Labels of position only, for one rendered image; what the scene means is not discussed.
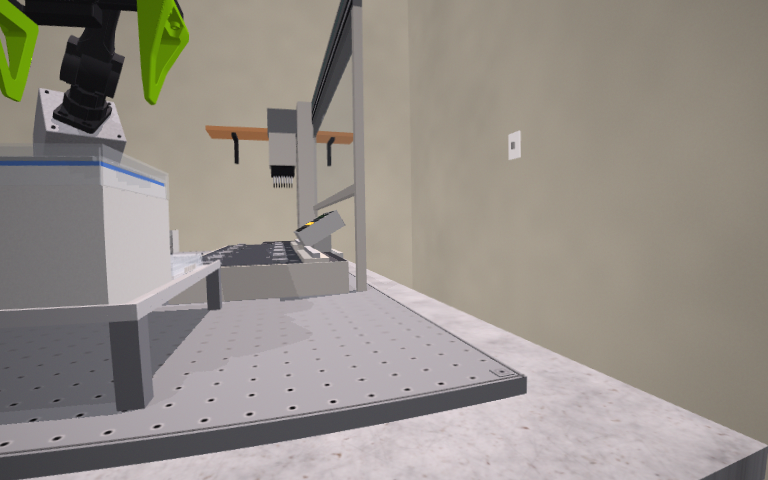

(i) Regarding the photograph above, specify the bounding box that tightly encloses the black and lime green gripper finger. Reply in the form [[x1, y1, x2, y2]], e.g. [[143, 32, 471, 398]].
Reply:
[[137, 0, 189, 105], [0, 0, 39, 102]]

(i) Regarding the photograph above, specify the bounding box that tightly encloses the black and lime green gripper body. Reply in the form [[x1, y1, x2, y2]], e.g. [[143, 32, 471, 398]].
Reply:
[[8, 0, 137, 28]]

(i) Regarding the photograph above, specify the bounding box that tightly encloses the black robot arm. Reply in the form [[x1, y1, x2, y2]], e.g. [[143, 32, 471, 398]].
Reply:
[[53, 9, 125, 134]]

